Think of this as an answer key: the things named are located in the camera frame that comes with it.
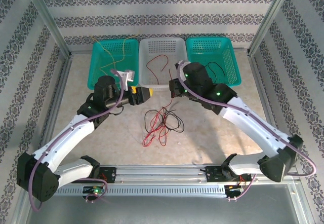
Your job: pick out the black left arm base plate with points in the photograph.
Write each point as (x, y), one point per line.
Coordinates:
(108, 174)

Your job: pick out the grey metal sheet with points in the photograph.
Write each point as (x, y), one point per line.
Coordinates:
(162, 211)

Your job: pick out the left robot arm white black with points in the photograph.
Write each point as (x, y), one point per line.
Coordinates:
(63, 143)

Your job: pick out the aluminium frame post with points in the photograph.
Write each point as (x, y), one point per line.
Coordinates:
(49, 18)
(267, 18)

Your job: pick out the aluminium side rail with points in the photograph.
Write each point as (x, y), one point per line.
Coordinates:
(60, 92)
(255, 67)

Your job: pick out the teal plastic basket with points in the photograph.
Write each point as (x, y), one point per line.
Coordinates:
(101, 56)
(215, 49)

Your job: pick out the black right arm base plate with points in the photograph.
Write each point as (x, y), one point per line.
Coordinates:
(212, 174)

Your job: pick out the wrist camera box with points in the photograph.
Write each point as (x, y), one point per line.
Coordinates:
(126, 77)
(182, 64)

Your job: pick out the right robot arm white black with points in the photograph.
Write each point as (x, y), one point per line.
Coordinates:
(253, 130)

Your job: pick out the white plastic basket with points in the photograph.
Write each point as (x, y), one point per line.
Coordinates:
(162, 46)

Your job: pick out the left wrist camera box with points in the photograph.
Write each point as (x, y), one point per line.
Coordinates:
(126, 77)

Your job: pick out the aluminium mounting rail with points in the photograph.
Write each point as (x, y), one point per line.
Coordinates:
(162, 173)

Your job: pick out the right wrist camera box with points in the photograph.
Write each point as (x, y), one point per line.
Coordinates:
(182, 64)

